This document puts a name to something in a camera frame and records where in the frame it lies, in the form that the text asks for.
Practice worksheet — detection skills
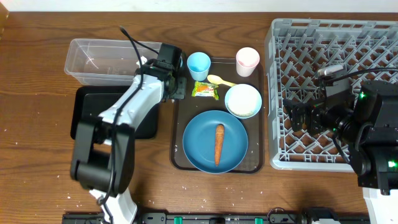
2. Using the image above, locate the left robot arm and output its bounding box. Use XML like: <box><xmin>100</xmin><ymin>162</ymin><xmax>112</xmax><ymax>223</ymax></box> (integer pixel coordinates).
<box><xmin>70</xmin><ymin>44</ymin><xmax>184</xmax><ymax>223</ymax></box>

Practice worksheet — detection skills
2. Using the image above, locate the pink cup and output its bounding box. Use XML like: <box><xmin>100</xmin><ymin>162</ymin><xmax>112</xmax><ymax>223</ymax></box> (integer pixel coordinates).
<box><xmin>236</xmin><ymin>47</ymin><xmax>260</xmax><ymax>77</ymax></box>

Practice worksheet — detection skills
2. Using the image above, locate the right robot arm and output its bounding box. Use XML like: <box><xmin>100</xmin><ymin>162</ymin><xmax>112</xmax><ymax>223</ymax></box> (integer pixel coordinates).
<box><xmin>283</xmin><ymin>80</ymin><xmax>397</xmax><ymax>223</ymax></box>

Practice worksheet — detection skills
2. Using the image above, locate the light blue cup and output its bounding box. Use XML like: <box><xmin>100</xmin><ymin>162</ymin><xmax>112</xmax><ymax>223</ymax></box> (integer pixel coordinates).
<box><xmin>187</xmin><ymin>52</ymin><xmax>211</xmax><ymax>82</ymax></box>

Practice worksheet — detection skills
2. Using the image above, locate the green snack wrapper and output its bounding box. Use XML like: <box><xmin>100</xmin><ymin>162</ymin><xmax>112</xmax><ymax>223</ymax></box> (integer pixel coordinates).
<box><xmin>192</xmin><ymin>81</ymin><xmax>219</xmax><ymax>100</ymax></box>

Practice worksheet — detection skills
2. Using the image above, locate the light blue rice bowl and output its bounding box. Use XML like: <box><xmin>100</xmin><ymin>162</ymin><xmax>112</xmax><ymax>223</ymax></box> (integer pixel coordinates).
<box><xmin>224</xmin><ymin>84</ymin><xmax>262</xmax><ymax>119</ymax></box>

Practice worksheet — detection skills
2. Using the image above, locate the black tray bin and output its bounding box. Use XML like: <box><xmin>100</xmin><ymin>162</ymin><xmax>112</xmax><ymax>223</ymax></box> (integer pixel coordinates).
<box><xmin>70</xmin><ymin>85</ymin><xmax>159</xmax><ymax>139</ymax></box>

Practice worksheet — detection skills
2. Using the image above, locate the dark blue plate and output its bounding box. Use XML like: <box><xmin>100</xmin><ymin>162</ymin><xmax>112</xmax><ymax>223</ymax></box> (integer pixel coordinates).
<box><xmin>182</xmin><ymin>110</ymin><xmax>248</xmax><ymax>174</ymax></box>

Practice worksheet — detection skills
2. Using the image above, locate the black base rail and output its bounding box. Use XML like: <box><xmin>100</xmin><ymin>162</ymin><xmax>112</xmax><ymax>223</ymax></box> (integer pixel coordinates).
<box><xmin>61</xmin><ymin>207</ymin><xmax>371</xmax><ymax>224</ymax></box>

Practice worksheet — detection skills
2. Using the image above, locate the brown serving tray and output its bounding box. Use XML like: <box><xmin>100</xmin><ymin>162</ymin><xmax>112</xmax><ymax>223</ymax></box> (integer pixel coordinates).
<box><xmin>170</xmin><ymin>57</ymin><xmax>265</xmax><ymax>174</ymax></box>

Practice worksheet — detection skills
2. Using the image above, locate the orange carrot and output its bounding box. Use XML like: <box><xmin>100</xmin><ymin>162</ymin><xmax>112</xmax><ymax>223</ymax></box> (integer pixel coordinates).
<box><xmin>215</xmin><ymin>124</ymin><xmax>224</xmax><ymax>166</ymax></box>

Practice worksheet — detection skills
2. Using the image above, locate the grey dishwasher rack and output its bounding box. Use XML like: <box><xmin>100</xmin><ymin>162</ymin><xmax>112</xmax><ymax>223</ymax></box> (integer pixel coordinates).
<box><xmin>265</xmin><ymin>19</ymin><xmax>397</xmax><ymax>172</ymax></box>

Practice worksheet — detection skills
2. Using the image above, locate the yellow plastic spoon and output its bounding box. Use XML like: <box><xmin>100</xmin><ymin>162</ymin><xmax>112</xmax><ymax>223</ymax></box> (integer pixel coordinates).
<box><xmin>207</xmin><ymin>75</ymin><xmax>236</xmax><ymax>87</ymax></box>

